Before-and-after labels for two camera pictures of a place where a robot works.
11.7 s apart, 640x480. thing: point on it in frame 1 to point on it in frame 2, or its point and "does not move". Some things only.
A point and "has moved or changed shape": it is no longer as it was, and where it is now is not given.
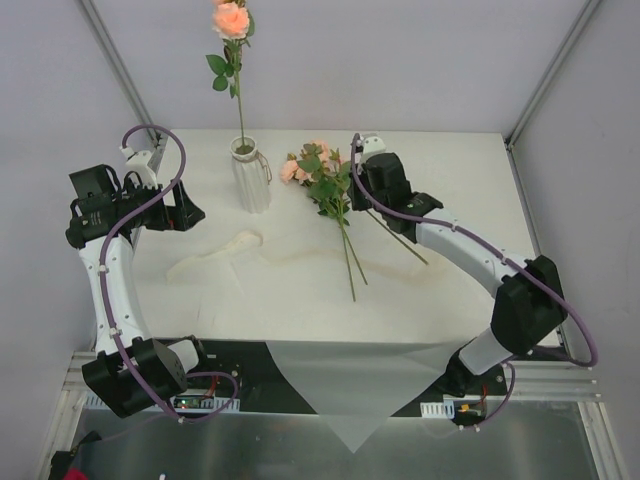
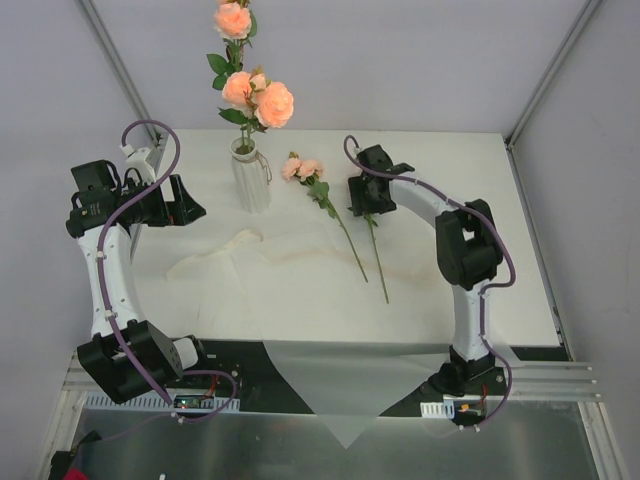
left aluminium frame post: (118, 58) does not move
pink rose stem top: (233, 22) does not move
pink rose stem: (326, 177) has moved or changed shape
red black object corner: (61, 461) does not move
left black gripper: (175, 208) does not move
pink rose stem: (337, 176) to (262, 103)
